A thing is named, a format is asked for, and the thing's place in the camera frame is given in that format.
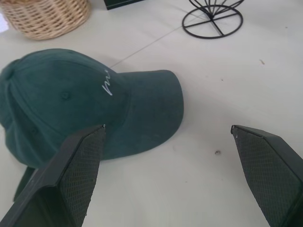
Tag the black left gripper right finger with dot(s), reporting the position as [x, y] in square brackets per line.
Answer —
[267, 170]

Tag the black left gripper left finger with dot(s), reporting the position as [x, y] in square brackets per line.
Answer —
[71, 179]

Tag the dark green baseball cap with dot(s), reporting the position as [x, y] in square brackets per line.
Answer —
[71, 101]

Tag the woven wicker basket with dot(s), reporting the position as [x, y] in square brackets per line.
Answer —
[47, 17]

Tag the dark green box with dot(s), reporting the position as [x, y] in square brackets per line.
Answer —
[124, 3]

